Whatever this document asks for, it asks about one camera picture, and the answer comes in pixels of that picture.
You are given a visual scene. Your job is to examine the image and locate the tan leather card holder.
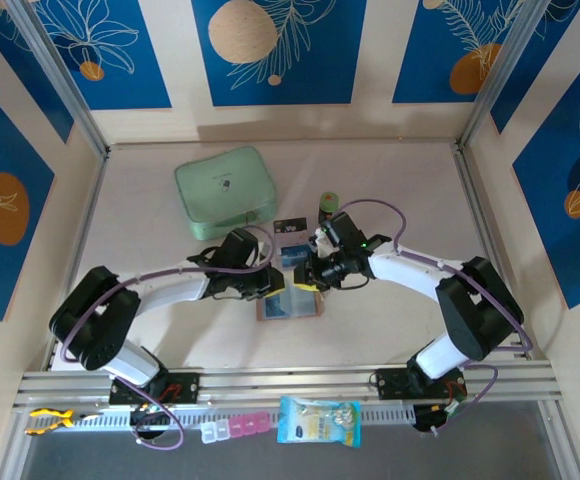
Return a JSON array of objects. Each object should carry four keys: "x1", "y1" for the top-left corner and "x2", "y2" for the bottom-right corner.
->
[{"x1": 255, "y1": 289, "x2": 327, "y2": 322}]

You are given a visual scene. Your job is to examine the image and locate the black credit card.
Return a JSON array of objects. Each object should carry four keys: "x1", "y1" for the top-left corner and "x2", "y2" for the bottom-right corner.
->
[{"x1": 273, "y1": 217, "x2": 308, "y2": 236}]

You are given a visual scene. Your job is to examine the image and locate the green black cylindrical battery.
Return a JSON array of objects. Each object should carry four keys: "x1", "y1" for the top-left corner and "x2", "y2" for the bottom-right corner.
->
[{"x1": 318, "y1": 191, "x2": 342, "y2": 222}]

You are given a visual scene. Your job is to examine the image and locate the mint green zip pouch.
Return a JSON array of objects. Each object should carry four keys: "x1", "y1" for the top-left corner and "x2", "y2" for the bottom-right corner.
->
[{"x1": 173, "y1": 145, "x2": 279, "y2": 242}]

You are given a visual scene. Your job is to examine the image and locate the blue snack packet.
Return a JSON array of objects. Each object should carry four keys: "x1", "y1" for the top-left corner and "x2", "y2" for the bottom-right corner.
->
[{"x1": 276, "y1": 395, "x2": 362, "y2": 446}]

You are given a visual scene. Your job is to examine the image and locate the pink white pill organizer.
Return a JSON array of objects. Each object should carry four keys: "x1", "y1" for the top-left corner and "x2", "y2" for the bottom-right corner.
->
[{"x1": 200, "y1": 412, "x2": 272, "y2": 444}]

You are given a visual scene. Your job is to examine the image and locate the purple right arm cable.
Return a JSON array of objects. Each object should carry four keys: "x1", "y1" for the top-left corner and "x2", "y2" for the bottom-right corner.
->
[{"x1": 329, "y1": 198, "x2": 535, "y2": 436}]

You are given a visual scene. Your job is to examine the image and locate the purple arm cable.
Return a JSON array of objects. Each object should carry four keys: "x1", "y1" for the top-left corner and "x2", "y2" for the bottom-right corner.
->
[
  {"x1": 59, "y1": 224, "x2": 276, "y2": 451},
  {"x1": 329, "y1": 198, "x2": 535, "y2": 436}
]

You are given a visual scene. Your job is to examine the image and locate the aluminium mounting rail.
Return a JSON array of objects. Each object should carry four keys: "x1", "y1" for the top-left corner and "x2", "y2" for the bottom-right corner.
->
[{"x1": 12, "y1": 363, "x2": 564, "y2": 409}]

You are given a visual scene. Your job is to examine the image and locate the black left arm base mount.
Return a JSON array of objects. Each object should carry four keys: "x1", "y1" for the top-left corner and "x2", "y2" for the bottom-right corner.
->
[{"x1": 108, "y1": 372, "x2": 202, "y2": 406}]

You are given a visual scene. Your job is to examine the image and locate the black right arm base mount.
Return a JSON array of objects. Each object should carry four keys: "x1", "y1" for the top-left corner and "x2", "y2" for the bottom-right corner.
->
[{"x1": 375, "y1": 366, "x2": 468, "y2": 401}]

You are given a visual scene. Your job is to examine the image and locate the aluminium table edge rail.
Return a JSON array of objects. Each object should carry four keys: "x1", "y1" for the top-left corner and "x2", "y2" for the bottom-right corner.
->
[
  {"x1": 44, "y1": 149, "x2": 112, "y2": 374},
  {"x1": 454, "y1": 147, "x2": 534, "y2": 361}
]

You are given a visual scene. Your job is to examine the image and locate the grey slotted cable duct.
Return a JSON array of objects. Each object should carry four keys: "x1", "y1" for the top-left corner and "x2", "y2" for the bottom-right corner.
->
[{"x1": 29, "y1": 404, "x2": 416, "y2": 434}]

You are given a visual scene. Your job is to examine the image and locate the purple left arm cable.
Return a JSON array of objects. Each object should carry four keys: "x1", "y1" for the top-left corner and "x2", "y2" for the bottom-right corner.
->
[{"x1": 59, "y1": 224, "x2": 276, "y2": 451}]

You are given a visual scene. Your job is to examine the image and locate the yellow handled pliers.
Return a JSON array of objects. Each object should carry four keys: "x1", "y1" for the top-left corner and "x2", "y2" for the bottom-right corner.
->
[{"x1": 23, "y1": 407, "x2": 104, "y2": 437}]

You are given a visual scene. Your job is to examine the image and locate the aluminium frame post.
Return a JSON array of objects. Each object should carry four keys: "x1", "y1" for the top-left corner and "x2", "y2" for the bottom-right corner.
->
[
  {"x1": 459, "y1": 0, "x2": 559, "y2": 149},
  {"x1": 4, "y1": 0, "x2": 111, "y2": 160}
]

